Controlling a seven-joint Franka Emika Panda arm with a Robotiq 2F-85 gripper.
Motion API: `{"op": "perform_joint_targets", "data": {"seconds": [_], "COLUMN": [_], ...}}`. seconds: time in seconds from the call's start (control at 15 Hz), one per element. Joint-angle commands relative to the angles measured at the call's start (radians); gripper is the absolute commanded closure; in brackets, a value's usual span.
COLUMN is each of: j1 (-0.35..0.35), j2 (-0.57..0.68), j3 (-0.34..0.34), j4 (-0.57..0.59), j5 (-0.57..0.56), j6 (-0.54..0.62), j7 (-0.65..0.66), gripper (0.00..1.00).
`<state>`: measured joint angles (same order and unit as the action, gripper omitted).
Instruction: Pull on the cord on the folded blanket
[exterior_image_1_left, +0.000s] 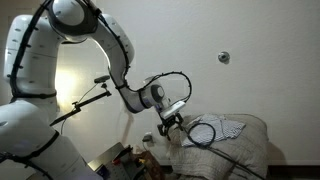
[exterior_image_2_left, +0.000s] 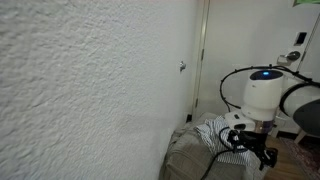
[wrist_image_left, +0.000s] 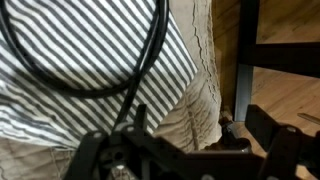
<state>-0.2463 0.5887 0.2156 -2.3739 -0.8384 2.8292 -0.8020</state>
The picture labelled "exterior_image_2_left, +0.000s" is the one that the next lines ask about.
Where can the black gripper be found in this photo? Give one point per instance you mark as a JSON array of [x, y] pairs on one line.
[[253, 141]]

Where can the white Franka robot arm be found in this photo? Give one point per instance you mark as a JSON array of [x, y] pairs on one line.
[[261, 96]]

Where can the grey white striped cloth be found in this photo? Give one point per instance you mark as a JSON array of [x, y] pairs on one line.
[[208, 133]]

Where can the pale wooden chair leg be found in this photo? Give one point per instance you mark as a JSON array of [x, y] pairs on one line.
[[300, 136]]

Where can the red patterned rug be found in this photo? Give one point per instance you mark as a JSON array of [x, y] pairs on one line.
[[306, 160]]

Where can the metal door hinge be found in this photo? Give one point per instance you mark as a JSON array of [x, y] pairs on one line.
[[196, 102], [202, 55]]

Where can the white door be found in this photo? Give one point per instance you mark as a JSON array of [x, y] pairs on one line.
[[250, 30]]

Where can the black door keypad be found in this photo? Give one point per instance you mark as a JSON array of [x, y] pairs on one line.
[[300, 38]]

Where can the green paper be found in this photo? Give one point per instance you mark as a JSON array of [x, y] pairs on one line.
[[306, 2]]

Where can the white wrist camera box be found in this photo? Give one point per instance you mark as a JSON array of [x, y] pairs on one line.
[[240, 120]]

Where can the small black wall fixture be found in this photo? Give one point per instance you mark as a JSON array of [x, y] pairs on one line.
[[189, 118]]

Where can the round metal wall door stop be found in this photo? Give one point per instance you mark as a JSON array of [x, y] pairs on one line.
[[182, 66]]

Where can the white door frame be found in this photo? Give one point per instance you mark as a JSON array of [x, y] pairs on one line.
[[201, 33]]

